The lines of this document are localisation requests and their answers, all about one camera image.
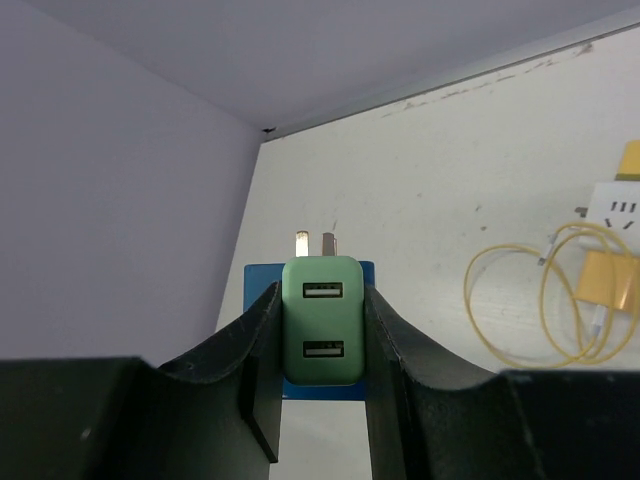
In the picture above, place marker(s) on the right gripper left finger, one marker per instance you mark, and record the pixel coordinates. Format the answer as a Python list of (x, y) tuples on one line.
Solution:
[(213, 412)]

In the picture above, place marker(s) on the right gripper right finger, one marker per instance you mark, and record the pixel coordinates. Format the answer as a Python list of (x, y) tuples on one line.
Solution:
[(433, 415)]

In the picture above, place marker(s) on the dark blue cube socket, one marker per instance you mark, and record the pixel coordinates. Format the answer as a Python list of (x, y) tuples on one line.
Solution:
[(257, 277)]

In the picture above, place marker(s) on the mint green USB charger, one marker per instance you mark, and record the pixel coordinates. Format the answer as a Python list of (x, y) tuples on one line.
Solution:
[(323, 321)]

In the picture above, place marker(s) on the white cube socket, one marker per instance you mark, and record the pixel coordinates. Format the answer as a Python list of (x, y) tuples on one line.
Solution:
[(615, 206)]

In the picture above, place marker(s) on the yellow top plug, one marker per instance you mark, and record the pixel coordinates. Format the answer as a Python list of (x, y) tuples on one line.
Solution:
[(629, 166)]

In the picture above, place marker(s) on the yellow USB charger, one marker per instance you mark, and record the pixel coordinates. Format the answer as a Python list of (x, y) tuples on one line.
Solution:
[(609, 281)]

